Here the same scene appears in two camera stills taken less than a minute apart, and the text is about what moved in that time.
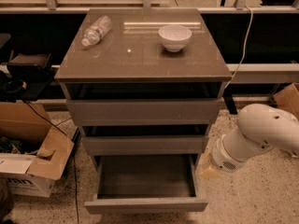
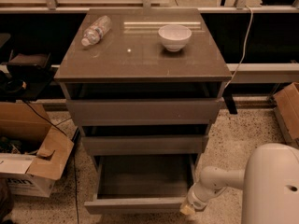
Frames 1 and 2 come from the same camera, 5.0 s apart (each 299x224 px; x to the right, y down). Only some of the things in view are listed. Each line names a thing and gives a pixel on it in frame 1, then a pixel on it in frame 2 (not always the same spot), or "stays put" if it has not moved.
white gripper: (222, 161) to (197, 200)
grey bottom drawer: (148, 184) stays put
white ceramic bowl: (174, 37) stays put
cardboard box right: (288, 99) stays put
